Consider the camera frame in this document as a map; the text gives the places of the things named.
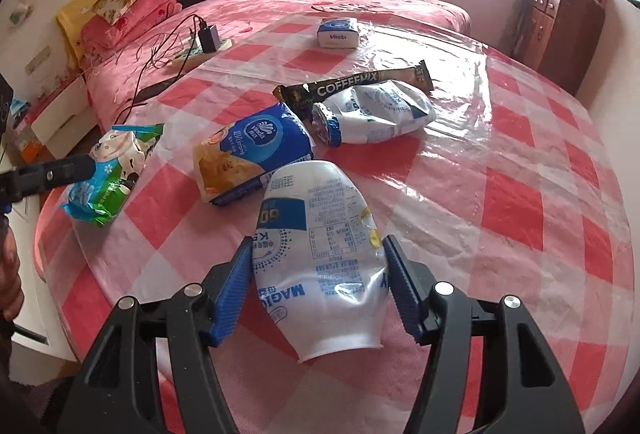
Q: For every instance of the person's left hand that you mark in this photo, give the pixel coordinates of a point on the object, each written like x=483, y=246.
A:
x=9, y=279

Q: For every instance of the black charger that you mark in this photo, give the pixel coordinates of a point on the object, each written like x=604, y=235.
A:
x=210, y=39

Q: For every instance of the small wall ornament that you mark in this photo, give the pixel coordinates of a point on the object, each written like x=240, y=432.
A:
x=19, y=14

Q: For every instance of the wall sockets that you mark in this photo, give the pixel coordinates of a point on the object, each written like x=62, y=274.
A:
x=39, y=60

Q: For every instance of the folded pink blanket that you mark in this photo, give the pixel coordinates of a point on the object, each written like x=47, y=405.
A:
x=135, y=19

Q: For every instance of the crumpled white blue pouch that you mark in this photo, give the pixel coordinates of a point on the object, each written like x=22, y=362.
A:
x=375, y=114

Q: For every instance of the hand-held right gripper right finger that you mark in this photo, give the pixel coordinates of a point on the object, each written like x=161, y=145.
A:
x=402, y=294

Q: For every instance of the orange cardboard box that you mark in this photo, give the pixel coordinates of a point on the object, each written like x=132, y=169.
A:
x=27, y=144

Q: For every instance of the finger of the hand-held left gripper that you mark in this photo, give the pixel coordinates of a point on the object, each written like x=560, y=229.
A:
x=60, y=171

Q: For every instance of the patterned curtain beside cabinet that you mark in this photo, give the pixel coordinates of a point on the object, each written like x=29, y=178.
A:
x=515, y=14

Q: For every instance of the white nightstand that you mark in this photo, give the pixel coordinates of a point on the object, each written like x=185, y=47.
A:
x=60, y=114

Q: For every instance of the red checked tablecloth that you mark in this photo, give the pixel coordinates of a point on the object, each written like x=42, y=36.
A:
x=500, y=164

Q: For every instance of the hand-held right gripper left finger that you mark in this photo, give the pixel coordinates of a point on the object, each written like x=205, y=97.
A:
x=232, y=289

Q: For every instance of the brown wooden cabinet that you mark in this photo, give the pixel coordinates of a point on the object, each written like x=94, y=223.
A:
x=565, y=34

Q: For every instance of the yellow wooden headboard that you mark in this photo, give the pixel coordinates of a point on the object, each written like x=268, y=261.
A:
x=75, y=14

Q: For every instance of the blue bread bag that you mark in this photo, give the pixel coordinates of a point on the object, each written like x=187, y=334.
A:
x=255, y=149

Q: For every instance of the black phone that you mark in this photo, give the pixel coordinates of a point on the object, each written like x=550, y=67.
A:
x=157, y=89

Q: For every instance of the white milk pouch blue print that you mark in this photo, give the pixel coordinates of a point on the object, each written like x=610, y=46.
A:
x=325, y=254

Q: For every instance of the black gold coffee stick packet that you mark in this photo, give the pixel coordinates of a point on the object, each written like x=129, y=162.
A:
x=350, y=86

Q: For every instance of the blue white tissue pack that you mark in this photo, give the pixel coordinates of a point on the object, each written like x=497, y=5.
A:
x=337, y=34

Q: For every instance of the white power strip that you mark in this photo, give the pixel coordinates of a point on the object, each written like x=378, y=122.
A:
x=220, y=46

